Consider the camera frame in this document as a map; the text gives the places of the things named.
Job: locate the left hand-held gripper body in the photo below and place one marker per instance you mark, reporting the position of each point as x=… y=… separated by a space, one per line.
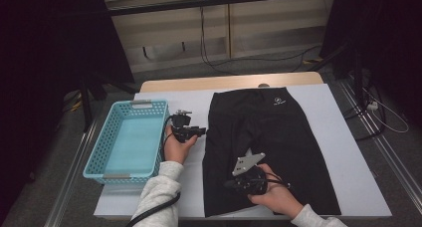
x=181 y=127

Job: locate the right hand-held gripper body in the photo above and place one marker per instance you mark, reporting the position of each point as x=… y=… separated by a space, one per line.
x=252 y=182

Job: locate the light blue plastic basket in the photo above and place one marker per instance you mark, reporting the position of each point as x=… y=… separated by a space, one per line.
x=132 y=144

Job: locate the black pants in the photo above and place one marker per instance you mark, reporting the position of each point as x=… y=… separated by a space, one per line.
x=285 y=137

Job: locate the person's left hand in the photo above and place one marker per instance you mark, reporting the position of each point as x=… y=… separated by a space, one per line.
x=175 y=150

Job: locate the person's right hand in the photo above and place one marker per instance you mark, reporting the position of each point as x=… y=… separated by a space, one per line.
x=278 y=197

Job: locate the black stand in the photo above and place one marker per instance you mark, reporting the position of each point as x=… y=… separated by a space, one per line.
x=357 y=81
x=87 y=111

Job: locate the white table cover sheet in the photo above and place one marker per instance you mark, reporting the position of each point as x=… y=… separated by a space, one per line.
x=335 y=111

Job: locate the black horizontal metal bar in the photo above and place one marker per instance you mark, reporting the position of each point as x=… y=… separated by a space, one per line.
x=215 y=1

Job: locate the beige wooden cabinet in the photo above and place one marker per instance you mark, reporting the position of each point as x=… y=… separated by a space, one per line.
x=272 y=18

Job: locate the wide black curtain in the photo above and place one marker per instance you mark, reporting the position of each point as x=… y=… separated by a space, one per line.
x=49 y=54

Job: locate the narrow black curtain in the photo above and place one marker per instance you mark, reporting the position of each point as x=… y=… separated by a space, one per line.
x=391 y=38

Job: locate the metal floor rail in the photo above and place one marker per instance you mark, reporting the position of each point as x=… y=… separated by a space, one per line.
x=398 y=174
x=66 y=193

